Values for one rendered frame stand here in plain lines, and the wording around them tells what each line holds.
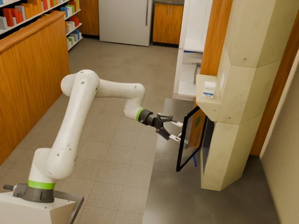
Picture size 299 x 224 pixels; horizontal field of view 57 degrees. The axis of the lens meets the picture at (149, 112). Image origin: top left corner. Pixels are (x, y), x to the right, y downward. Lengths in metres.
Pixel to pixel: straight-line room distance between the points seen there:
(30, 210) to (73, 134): 0.35
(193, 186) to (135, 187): 1.29
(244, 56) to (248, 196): 0.84
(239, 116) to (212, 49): 0.44
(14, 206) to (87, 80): 0.63
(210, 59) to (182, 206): 0.83
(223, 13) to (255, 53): 0.39
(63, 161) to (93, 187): 1.67
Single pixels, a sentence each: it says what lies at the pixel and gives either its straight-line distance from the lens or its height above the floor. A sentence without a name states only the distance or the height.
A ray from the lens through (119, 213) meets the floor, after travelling 2.71.
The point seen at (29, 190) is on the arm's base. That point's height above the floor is 1.12.
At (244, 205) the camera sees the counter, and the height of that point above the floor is 0.94.
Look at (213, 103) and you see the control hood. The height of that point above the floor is 1.51.
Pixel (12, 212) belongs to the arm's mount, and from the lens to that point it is 1.40.
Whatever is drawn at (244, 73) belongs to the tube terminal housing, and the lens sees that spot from 1.28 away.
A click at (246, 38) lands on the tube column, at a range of 1.23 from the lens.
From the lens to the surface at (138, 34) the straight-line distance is 6.40.
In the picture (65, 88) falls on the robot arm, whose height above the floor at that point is 1.47.
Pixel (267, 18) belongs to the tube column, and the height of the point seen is 1.91.
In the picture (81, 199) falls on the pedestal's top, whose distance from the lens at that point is 1.60.
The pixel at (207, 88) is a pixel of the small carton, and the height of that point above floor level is 1.56.
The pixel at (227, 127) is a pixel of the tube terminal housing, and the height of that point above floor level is 1.39.
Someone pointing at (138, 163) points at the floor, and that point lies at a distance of 3.15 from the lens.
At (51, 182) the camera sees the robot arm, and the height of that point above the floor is 1.14.
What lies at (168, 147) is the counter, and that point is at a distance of 1.92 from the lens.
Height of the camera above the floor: 2.16
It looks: 33 degrees down
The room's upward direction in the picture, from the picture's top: 4 degrees clockwise
